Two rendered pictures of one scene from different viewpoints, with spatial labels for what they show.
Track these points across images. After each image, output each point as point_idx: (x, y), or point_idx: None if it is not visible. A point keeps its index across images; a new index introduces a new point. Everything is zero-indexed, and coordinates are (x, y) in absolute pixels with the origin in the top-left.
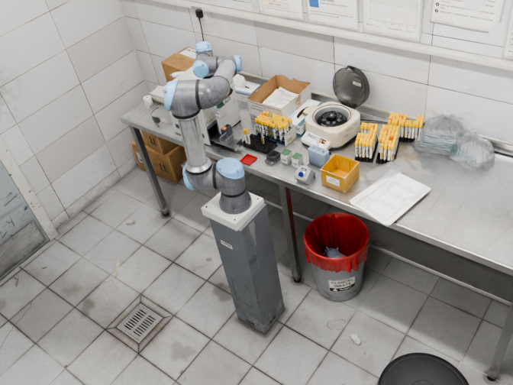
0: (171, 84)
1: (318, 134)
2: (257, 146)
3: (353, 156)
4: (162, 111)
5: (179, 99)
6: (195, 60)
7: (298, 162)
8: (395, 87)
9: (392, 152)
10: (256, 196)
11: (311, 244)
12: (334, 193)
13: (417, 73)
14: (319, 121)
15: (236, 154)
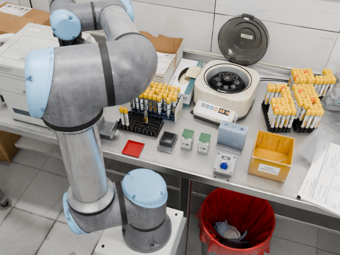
0: (40, 58)
1: (217, 103)
2: (139, 127)
3: (265, 127)
4: None
5: (67, 92)
6: (51, 10)
7: (208, 145)
8: (294, 38)
9: (319, 118)
10: (171, 210)
11: (210, 229)
12: (270, 184)
13: (328, 19)
14: (213, 86)
15: (113, 142)
